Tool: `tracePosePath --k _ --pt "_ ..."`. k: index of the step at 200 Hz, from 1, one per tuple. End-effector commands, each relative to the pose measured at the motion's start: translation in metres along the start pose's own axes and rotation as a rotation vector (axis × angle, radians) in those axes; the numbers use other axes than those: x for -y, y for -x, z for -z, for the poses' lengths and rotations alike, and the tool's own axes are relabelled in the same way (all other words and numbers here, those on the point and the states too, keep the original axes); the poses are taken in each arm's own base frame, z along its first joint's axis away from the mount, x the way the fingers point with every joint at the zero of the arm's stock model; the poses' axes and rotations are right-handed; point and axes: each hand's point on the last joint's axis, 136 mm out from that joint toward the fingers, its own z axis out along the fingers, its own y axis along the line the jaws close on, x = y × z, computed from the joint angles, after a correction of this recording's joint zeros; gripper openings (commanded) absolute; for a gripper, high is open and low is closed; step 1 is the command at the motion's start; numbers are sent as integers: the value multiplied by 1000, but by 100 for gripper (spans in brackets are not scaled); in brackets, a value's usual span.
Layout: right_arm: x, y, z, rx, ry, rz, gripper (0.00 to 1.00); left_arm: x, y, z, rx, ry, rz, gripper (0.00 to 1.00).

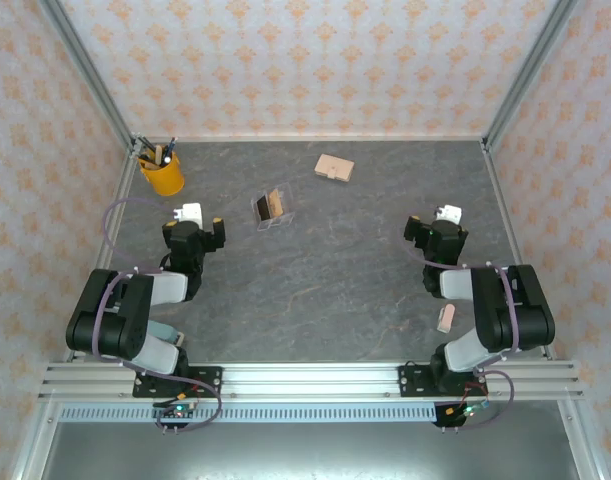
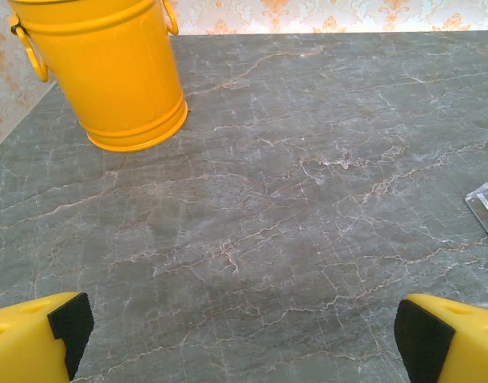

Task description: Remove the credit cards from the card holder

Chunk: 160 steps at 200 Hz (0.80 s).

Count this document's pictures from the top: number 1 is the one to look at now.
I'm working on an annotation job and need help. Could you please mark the aluminium table edge rail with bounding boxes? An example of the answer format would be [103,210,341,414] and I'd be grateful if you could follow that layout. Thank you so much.
[62,144,141,364]
[479,142,556,361]
[132,133,489,144]

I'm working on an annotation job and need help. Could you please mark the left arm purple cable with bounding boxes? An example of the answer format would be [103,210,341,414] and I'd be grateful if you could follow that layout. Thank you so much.
[92,197,224,434]

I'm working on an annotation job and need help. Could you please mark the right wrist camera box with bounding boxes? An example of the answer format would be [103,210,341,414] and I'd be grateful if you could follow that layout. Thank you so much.
[434,203,464,224]

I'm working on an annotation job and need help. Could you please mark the small pink eraser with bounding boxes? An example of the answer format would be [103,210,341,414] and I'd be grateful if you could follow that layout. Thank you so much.
[436,303,456,334]

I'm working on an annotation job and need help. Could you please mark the grey metal panel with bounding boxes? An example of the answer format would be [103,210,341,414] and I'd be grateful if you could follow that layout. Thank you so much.
[37,422,584,480]

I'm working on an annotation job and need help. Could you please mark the tan card in stand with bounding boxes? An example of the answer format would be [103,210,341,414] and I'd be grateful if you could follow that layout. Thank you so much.
[265,188,284,219]

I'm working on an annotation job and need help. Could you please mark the aluminium mounting rail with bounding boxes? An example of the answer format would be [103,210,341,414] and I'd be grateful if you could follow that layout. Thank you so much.
[37,360,585,402]

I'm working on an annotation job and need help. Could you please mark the clear acrylic card stand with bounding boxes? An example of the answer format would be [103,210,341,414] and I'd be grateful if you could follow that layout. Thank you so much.
[249,182,297,232]

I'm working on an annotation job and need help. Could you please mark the yellow pen cup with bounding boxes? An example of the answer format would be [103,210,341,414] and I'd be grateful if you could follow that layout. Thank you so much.
[137,152,186,197]

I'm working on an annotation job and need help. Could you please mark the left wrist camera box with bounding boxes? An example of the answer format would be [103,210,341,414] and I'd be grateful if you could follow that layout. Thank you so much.
[177,201,204,226]

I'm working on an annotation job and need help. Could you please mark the slotted grey cable duct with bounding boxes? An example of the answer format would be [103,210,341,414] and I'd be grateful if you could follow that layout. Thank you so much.
[58,404,439,424]

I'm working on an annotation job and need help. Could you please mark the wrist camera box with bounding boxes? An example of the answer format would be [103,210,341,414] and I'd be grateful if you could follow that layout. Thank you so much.
[434,203,464,224]
[177,201,204,226]

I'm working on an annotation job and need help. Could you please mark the controller circuit board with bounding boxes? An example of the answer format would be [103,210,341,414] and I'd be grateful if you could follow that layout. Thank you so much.
[152,402,199,434]
[432,399,491,432]

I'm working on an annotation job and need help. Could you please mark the teal block with tan edge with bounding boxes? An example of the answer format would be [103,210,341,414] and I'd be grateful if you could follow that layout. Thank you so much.
[149,321,187,347]

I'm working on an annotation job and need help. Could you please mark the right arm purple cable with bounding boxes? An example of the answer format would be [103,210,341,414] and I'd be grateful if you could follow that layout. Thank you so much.
[399,234,524,431]

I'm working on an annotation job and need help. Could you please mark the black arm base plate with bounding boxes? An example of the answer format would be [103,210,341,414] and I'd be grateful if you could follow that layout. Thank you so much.
[132,366,224,399]
[397,364,486,399]

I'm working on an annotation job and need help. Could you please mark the aluminium frame post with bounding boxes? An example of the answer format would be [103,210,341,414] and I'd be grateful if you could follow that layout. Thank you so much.
[482,0,580,151]
[37,0,139,151]

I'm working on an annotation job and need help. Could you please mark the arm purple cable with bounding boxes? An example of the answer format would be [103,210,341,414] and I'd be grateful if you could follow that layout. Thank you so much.
[92,197,224,434]
[399,234,524,431]

